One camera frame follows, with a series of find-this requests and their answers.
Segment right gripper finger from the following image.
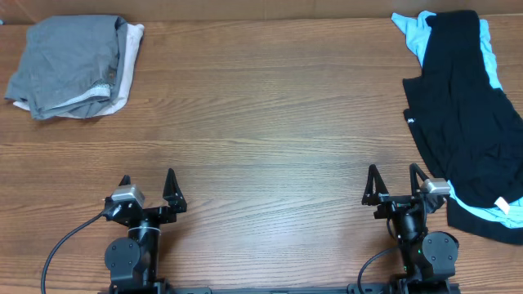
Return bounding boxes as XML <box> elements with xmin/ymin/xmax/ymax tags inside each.
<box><xmin>362</xmin><ymin>164</ymin><xmax>388</xmax><ymax>201</ymax></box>
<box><xmin>409</xmin><ymin>163</ymin><xmax>428</xmax><ymax>195</ymax></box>

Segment black t-shirt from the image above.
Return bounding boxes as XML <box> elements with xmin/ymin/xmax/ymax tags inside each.
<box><xmin>403</xmin><ymin>11</ymin><xmax>522</xmax><ymax>208</ymax></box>

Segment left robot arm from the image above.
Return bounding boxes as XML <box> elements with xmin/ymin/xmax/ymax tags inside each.
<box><xmin>102</xmin><ymin>168</ymin><xmax>187</xmax><ymax>294</ymax></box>

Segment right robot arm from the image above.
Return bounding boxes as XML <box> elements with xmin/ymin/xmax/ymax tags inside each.
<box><xmin>356</xmin><ymin>163</ymin><xmax>460</xmax><ymax>294</ymax></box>

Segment light blue t-shirt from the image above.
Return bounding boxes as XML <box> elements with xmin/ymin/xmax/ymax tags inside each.
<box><xmin>391</xmin><ymin>11</ymin><xmax>522</xmax><ymax>229</ymax></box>

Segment folded grey shorts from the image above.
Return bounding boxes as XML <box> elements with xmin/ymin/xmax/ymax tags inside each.
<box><xmin>5</xmin><ymin>15</ymin><xmax>129</xmax><ymax>109</ymax></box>

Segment folded white garment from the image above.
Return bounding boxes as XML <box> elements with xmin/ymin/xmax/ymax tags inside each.
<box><xmin>6</xmin><ymin>24</ymin><xmax>144</xmax><ymax>120</ymax></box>

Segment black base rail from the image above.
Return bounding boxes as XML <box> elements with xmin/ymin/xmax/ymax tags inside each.
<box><xmin>97</xmin><ymin>281</ymin><xmax>463</xmax><ymax>294</ymax></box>

